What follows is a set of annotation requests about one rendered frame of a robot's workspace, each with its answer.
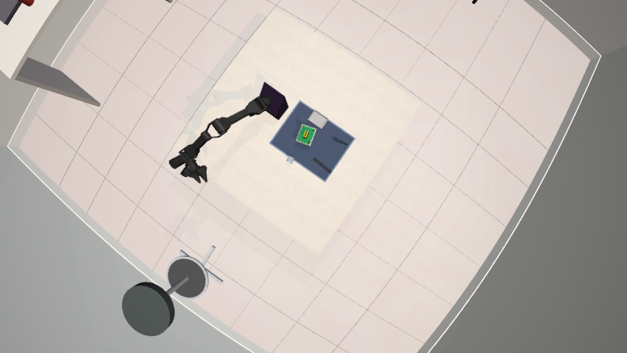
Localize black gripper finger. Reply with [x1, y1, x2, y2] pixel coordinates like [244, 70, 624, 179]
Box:
[197, 169, 208, 183]
[189, 173, 201, 184]

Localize green circuit board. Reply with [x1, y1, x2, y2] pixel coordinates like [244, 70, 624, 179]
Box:
[297, 125, 315, 145]

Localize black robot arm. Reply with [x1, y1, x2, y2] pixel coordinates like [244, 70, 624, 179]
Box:
[169, 95, 272, 177]

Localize blue-grey flat mat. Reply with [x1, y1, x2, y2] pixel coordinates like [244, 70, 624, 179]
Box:
[270, 100, 355, 182]

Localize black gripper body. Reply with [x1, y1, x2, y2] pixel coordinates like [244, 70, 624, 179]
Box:
[185, 159, 207, 177]

